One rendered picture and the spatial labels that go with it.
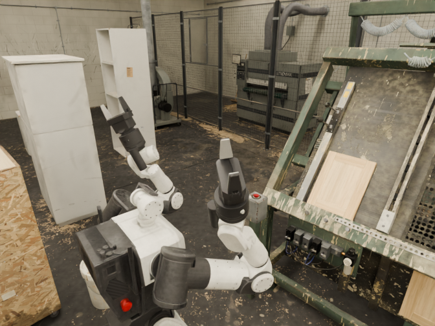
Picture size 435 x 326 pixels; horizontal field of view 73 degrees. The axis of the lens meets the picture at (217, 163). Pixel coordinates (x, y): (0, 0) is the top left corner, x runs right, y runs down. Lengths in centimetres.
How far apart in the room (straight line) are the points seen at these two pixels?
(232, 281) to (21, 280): 173
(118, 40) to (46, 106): 207
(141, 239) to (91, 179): 263
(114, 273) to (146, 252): 11
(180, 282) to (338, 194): 145
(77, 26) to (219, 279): 881
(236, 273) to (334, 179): 132
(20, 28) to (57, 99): 594
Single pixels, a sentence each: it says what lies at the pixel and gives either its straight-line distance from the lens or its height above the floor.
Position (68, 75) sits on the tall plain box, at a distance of 327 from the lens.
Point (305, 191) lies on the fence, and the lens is 214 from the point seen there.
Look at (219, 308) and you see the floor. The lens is 255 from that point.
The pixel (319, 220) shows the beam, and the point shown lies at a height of 85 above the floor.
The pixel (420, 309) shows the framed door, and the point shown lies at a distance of 243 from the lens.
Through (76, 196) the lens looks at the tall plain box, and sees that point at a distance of 361.
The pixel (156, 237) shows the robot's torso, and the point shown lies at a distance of 98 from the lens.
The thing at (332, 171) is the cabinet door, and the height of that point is 110.
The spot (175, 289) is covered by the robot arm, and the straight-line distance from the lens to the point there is 88.
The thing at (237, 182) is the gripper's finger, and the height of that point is 167.
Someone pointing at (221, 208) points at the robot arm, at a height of 157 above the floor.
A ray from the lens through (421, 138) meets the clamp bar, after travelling 212.
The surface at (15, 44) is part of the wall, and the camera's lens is 910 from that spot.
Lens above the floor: 196
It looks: 24 degrees down
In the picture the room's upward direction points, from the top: straight up
